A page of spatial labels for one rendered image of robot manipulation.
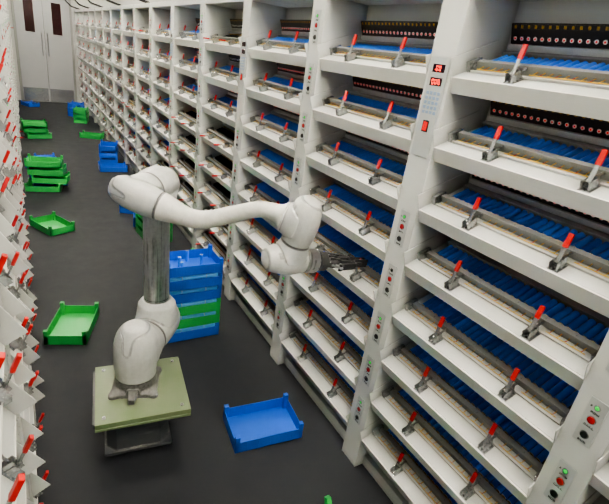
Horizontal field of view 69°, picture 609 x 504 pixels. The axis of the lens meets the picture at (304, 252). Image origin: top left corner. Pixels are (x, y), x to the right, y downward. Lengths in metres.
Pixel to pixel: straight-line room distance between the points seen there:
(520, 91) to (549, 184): 0.24
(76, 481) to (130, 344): 0.53
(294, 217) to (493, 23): 0.78
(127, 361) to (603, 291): 1.51
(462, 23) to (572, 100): 0.39
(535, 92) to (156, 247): 1.35
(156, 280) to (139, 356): 0.30
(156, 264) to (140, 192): 0.37
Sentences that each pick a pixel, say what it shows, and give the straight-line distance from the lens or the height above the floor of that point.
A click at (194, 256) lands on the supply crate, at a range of 2.57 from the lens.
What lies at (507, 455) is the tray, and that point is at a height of 0.57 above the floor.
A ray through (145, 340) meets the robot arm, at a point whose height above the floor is 0.47.
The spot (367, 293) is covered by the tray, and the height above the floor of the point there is 0.74.
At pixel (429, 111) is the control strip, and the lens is 1.42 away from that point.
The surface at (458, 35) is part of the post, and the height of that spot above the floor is 1.62.
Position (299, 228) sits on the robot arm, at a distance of 1.42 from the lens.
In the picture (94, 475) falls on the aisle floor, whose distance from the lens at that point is 2.00.
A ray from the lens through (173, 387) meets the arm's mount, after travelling 1.95.
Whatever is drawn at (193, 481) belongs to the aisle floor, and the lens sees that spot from 1.93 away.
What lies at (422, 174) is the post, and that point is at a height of 1.23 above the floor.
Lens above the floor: 1.51
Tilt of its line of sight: 23 degrees down
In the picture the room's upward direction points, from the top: 8 degrees clockwise
